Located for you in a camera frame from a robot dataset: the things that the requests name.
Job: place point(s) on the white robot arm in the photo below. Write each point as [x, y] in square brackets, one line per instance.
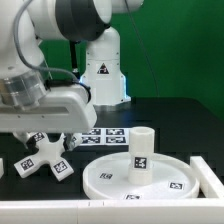
[35, 97]

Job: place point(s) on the white round table top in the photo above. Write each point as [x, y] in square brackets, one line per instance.
[107, 178]

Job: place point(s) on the white L-shaped border fence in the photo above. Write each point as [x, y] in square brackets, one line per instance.
[206, 210]

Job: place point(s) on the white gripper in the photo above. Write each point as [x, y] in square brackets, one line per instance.
[62, 110]

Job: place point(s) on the white cross-shaped table base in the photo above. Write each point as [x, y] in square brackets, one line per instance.
[48, 153]

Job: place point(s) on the white marker sheet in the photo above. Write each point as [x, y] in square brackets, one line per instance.
[103, 136]

